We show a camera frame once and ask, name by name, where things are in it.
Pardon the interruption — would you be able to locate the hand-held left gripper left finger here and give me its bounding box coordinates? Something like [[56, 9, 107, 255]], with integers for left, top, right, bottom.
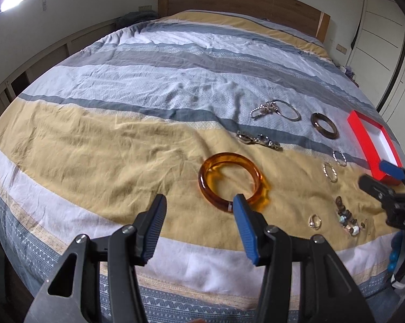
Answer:
[[24, 194, 168, 323]]

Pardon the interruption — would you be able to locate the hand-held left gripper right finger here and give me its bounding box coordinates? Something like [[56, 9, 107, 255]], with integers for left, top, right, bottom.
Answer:
[[233, 194, 386, 323]]

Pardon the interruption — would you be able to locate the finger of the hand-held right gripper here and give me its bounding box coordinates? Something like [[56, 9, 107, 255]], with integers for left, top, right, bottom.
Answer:
[[358, 174, 397, 206], [378, 160, 405, 193]]

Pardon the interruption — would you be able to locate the red jewelry box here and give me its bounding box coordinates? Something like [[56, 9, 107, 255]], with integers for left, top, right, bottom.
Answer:
[[347, 110, 404, 186]]

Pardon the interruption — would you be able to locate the amber translucent bangle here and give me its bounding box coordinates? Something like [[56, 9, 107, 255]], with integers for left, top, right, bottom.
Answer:
[[198, 153, 272, 213]]

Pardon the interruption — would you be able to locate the silver link wristwatch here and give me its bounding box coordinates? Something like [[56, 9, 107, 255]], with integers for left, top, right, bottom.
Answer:
[[236, 130, 284, 152]]

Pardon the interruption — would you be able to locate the person's right hand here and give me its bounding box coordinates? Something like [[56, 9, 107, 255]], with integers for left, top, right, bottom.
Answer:
[[388, 234, 405, 272]]

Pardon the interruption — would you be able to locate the dark brown bangle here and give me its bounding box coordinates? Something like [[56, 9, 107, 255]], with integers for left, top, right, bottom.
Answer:
[[310, 113, 340, 140]]

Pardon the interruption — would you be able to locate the striped bed blanket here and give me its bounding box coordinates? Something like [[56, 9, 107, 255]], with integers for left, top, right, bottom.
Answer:
[[0, 9, 405, 323]]

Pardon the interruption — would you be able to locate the thin silver bangle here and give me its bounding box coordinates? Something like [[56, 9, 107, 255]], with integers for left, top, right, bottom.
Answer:
[[271, 99, 302, 122]]

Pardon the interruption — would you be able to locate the white wardrobe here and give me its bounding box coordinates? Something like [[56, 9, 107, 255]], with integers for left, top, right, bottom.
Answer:
[[345, 0, 405, 132]]

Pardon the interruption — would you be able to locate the wooden side cabinet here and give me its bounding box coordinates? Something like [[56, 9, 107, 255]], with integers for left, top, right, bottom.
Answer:
[[0, 18, 120, 134]]

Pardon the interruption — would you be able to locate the dark grey cloth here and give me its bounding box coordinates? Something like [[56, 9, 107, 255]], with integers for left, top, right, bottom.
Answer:
[[115, 11, 160, 29]]

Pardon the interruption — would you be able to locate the wooden headboard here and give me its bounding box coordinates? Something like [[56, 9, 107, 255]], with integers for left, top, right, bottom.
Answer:
[[157, 0, 331, 44]]

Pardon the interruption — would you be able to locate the brown beaded bracelet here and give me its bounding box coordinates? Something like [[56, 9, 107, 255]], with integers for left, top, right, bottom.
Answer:
[[335, 196, 361, 236]]

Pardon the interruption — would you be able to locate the silver chain bracelet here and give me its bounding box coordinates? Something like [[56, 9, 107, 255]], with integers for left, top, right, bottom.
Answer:
[[250, 102, 279, 121]]

